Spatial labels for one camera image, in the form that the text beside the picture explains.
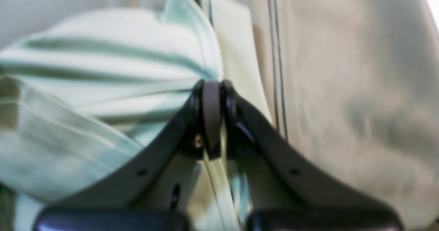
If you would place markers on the grey-green table cloth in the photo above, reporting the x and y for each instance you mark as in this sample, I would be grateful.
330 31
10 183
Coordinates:
352 85

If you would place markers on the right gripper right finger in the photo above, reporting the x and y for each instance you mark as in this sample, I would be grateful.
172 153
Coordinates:
287 191

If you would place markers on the light green polo t-shirt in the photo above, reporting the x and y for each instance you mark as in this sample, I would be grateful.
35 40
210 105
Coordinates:
84 96

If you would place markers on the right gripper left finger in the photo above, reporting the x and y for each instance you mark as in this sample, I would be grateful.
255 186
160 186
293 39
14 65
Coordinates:
118 202

